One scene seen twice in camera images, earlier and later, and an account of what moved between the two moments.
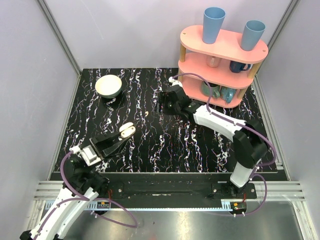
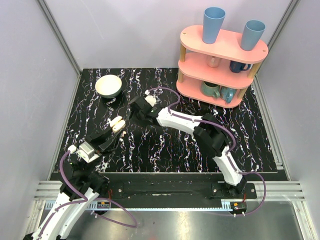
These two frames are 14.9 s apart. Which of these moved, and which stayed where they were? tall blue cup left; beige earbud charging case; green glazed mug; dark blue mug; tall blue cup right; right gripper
Moved: beige earbud charging case; right gripper
Stayed: green glazed mug; dark blue mug; tall blue cup left; tall blue cup right
